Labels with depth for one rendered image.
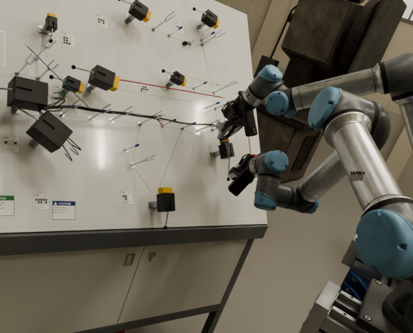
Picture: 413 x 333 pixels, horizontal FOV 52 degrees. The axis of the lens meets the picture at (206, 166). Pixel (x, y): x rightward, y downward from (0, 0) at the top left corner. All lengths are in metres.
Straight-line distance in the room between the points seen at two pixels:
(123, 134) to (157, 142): 0.14
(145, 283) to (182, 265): 0.17
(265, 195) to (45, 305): 0.81
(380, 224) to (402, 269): 0.08
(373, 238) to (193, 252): 1.03
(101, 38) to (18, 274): 0.83
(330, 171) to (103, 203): 0.72
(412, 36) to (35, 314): 7.52
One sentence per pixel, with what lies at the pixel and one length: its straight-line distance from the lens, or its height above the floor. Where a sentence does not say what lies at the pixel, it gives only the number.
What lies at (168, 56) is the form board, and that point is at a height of 1.40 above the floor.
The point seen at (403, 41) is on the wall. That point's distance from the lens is 8.22.
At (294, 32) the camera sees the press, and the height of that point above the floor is 1.84.
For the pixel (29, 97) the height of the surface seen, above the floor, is 1.24.
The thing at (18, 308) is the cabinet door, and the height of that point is 0.56.
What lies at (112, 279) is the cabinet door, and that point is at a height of 0.63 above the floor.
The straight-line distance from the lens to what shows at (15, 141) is 1.34.
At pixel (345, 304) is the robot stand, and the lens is 1.07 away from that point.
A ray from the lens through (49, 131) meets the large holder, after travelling 1.23.
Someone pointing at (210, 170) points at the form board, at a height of 1.05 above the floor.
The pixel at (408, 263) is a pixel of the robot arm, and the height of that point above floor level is 1.32.
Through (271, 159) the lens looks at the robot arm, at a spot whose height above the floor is 1.25.
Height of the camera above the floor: 1.57
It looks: 18 degrees down
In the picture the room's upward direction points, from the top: 21 degrees clockwise
